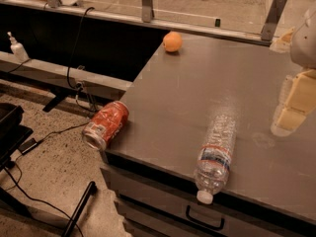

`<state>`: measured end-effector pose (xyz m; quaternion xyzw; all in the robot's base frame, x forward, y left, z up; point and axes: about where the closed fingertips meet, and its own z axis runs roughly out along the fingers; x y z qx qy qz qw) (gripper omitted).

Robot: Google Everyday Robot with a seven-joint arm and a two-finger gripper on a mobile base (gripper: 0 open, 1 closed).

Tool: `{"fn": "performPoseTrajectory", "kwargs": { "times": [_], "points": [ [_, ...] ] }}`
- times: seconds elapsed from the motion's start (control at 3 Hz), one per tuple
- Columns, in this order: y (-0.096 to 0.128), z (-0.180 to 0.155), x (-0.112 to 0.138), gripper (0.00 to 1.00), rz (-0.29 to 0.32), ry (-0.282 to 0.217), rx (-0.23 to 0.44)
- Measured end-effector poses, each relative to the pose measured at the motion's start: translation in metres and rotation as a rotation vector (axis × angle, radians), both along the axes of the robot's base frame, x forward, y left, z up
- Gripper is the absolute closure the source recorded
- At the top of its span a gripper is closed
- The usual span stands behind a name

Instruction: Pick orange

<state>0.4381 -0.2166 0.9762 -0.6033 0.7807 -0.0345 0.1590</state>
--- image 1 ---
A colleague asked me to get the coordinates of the grey low shelf ledge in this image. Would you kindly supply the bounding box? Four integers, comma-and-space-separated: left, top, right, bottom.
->
0, 51, 132, 100

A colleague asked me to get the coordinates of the black chair leg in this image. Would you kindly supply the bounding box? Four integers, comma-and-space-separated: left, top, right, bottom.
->
61, 181, 97, 237

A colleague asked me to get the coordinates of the red soda can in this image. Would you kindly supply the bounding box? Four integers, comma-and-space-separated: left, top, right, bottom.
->
82, 101, 129, 151

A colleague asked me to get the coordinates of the clear plastic water bottle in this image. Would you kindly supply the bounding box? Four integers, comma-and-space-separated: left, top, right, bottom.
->
194, 115, 236, 204

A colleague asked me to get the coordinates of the grey drawer cabinet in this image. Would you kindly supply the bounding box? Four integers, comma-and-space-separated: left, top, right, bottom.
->
103, 151, 316, 237

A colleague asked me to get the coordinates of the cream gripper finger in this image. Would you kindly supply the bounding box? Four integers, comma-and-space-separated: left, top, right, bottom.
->
270, 28, 294, 53
271, 69, 316, 137

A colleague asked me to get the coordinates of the black hanging cable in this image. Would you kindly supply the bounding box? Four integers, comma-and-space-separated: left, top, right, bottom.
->
65, 6, 99, 113

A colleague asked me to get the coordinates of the white pump bottle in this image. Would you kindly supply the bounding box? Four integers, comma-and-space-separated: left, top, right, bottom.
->
7, 32, 30, 63

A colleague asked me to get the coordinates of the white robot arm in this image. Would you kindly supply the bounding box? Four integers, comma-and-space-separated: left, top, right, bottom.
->
270, 3, 316, 137

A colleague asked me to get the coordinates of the black floor cable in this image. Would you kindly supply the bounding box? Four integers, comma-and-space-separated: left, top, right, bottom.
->
2, 121, 91, 237

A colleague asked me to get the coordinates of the black chair base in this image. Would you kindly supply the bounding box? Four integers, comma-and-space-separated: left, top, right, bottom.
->
0, 103, 33, 216

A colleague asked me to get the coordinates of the orange fruit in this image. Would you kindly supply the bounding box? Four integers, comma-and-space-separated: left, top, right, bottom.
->
163, 32, 183, 52

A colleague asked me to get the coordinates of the black drawer handle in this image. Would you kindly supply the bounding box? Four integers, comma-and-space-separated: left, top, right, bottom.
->
185, 205, 225, 231

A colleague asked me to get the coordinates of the grey metal bracket post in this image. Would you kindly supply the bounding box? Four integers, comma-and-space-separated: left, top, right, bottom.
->
141, 0, 154, 23

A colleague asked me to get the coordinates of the dark metal bracket post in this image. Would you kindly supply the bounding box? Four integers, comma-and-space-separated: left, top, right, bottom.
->
261, 0, 287, 41

